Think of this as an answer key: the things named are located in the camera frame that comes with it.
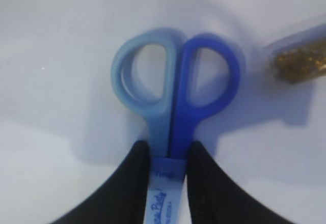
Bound blue scissors with sheath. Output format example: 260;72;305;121
111;33;240;223

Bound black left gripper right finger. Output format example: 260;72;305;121
186;142;283;223

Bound gold marker pen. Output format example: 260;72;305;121
266;23;325;83

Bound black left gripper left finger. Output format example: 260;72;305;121
54;141;150;223

